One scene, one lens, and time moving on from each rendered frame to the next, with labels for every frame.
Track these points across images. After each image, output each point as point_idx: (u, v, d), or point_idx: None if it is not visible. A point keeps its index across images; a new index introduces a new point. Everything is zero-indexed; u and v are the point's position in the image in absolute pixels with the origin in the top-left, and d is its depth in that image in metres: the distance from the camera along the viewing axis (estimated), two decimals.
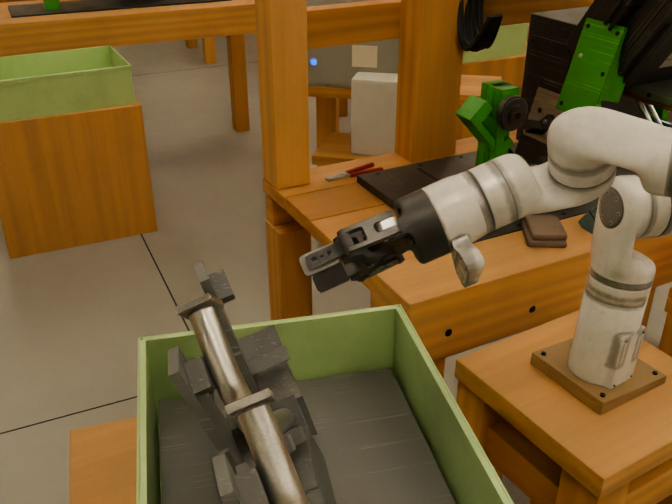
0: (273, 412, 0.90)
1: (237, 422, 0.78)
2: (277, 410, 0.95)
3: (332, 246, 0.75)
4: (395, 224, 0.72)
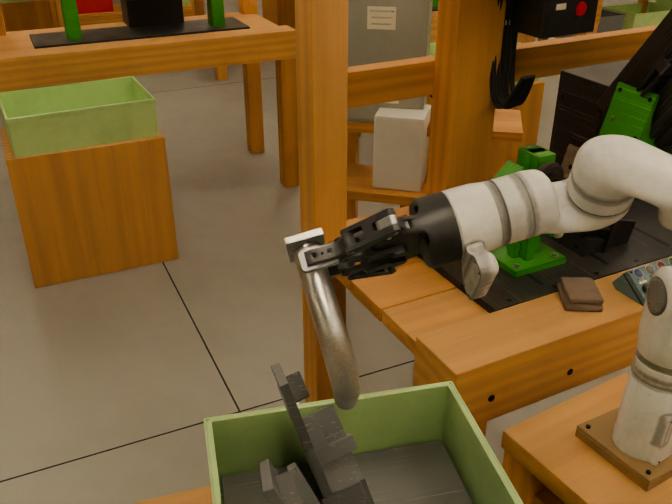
0: None
1: (331, 367, 0.73)
2: None
3: (332, 246, 0.75)
4: (392, 222, 0.70)
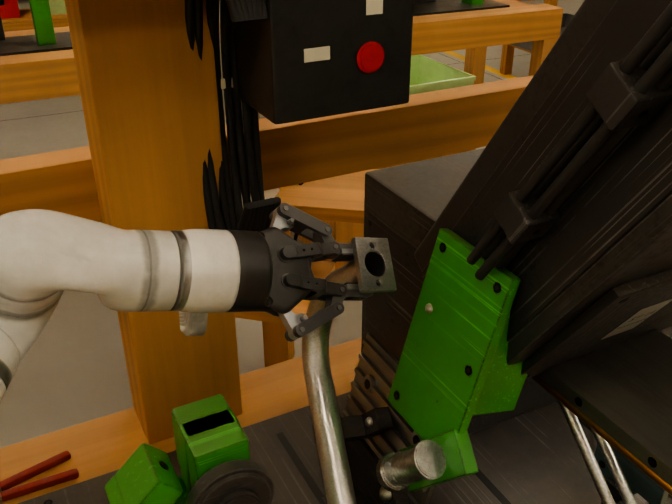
0: (328, 425, 0.78)
1: None
2: (342, 479, 0.76)
3: (342, 255, 0.73)
4: (277, 208, 0.73)
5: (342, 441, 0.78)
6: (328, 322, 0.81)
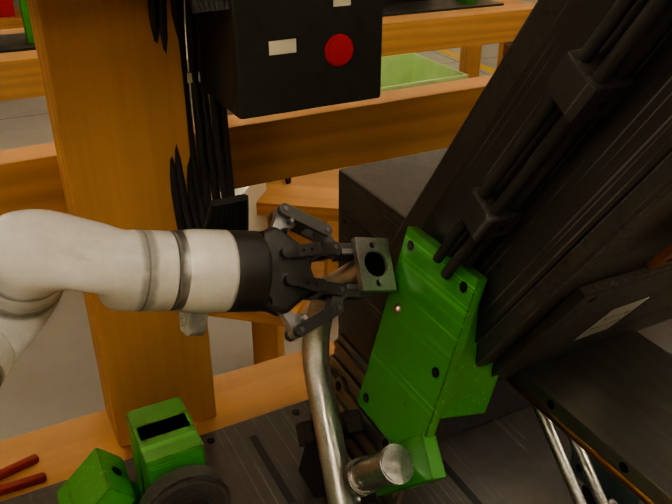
0: (328, 425, 0.78)
1: None
2: (342, 479, 0.76)
3: (342, 255, 0.73)
4: (277, 208, 0.73)
5: (342, 442, 0.78)
6: (328, 322, 0.81)
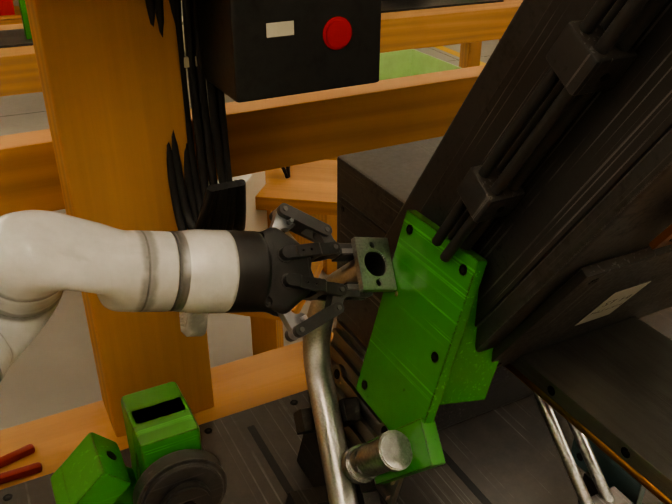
0: (329, 426, 0.78)
1: None
2: (344, 480, 0.76)
3: (342, 255, 0.73)
4: (277, 208, 0.73)
5: (344, 442, 0.78)
6: (329, 323, 0.81)
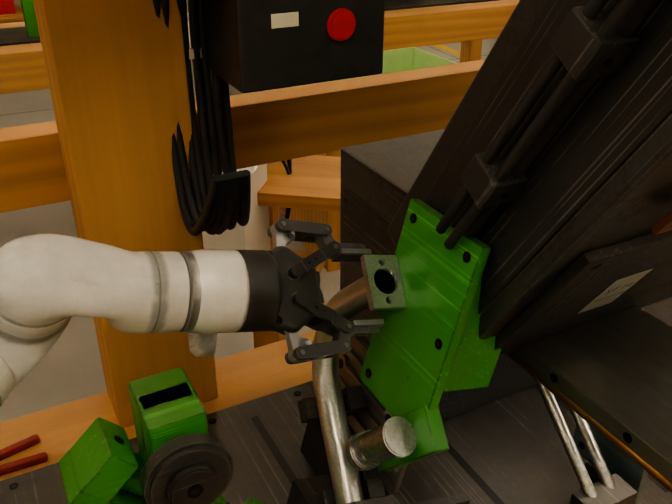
0: (339, 444, 0.78)
1: None
2: (354, 498, 0.76)
3: (342, 255, 0.73)
4: (273, 224, 0.72)
5: None
6: None
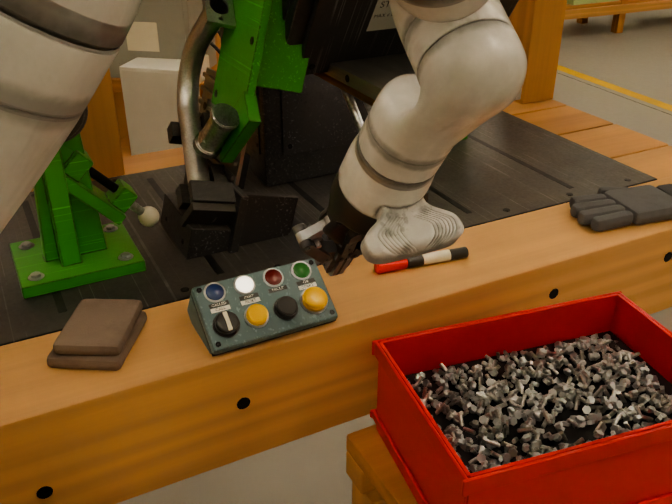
0: (192, 147, 1.00)
1: None
2: None
3: None
4: (298, 243, 0.67)
5: (204, 160, 1.00)
6: (195, 73, 1.03)
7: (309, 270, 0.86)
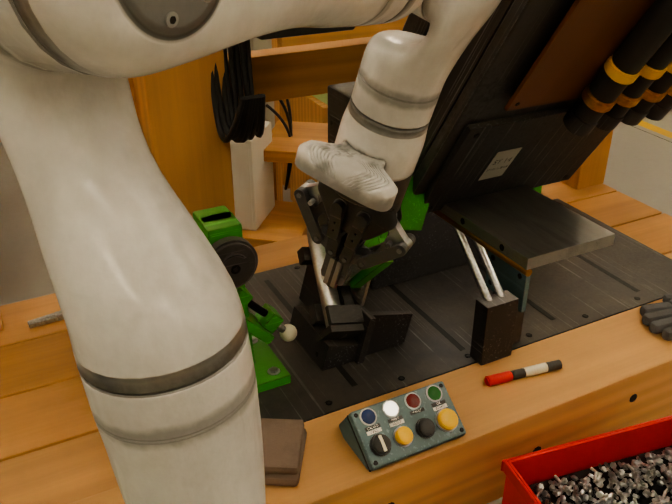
0: None
1: None
2: None
3: None
4: (298, 190, 0.72)
5: None
6: None
7: (440, 393, 1.03)
